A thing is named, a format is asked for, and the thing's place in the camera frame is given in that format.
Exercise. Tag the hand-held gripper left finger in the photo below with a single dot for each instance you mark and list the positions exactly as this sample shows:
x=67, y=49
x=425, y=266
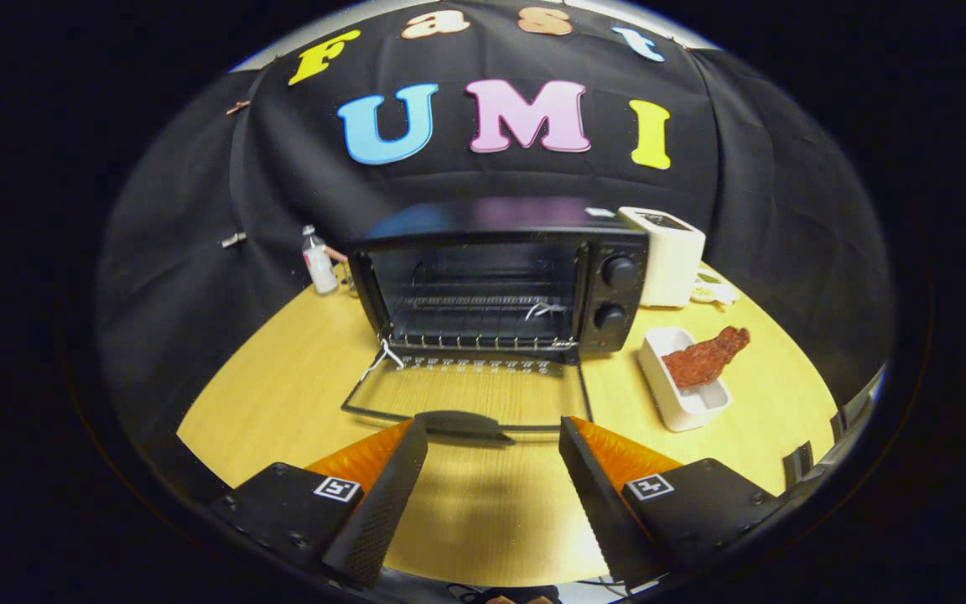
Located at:
x=382, y=512

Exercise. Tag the black toaster oven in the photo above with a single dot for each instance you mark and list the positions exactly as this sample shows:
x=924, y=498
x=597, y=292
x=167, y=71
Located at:
x=617, y=302

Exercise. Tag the black backdrop cloth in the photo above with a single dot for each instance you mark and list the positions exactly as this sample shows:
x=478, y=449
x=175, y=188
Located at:
x=198, y=210

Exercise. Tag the red meat slice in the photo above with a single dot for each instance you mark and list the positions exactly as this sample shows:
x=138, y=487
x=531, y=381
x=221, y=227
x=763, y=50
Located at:
x=701, y=362

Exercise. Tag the metal clip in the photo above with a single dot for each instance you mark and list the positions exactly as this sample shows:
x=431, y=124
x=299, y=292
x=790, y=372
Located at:
x=234, y=240

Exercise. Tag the small white dish green beans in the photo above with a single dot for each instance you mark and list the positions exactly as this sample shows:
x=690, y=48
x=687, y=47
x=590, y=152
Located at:
x=709, y=292

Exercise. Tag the white panel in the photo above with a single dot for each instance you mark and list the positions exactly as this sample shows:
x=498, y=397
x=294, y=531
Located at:
x=864, y=401

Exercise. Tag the white bread toaster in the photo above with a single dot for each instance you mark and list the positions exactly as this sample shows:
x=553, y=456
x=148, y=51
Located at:
x=667, y=268

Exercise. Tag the small clear bottle white cap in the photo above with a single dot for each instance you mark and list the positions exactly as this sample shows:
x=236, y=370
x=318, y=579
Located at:
x=319, y=268

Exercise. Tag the white rectangular food tray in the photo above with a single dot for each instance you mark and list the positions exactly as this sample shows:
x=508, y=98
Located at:
x=676, y=407

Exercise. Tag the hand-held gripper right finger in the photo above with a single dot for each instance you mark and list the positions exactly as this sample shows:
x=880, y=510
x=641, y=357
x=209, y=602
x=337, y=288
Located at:
x=605, y=503

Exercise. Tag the pink clip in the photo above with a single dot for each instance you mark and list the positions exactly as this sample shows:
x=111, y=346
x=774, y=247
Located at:
x=238, y=107

